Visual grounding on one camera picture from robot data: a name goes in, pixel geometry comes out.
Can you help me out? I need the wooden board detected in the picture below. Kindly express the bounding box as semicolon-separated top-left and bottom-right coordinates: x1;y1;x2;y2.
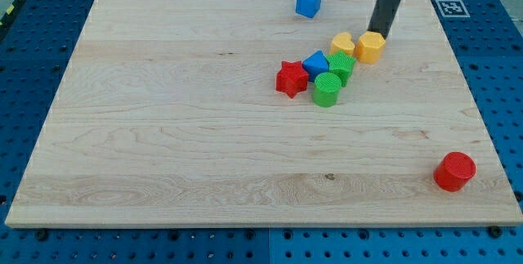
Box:
6;0;522;229

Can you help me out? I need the blue cube block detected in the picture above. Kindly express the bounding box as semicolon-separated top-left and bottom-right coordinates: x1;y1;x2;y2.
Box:
295;0;321;19

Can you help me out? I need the red star block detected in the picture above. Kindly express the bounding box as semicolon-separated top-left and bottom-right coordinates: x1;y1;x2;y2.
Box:
275;61;309;98

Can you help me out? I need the green cylinder block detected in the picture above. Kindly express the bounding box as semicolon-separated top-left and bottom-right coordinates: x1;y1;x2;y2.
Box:
312;72;342;107

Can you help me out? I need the blue triangle block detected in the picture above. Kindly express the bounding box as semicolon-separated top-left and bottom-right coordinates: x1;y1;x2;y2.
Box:
302;51;329;83

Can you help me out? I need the green star block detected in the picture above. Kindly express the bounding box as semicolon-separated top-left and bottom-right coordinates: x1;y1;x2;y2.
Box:
326;51;356;87

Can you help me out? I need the yellow heart block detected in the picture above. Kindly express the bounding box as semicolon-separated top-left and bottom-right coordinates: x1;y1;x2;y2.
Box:
329;32;355;56

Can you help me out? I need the yellow hexagon block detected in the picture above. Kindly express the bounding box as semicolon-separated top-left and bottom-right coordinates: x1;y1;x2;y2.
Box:
355;31;386;64

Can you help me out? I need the red cylinder block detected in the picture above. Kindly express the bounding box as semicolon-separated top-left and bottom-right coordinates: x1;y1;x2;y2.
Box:
433;151;476;192

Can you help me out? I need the white fiducial marker tag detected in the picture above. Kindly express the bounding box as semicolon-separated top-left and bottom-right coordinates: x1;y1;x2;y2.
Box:
436;0;470;18

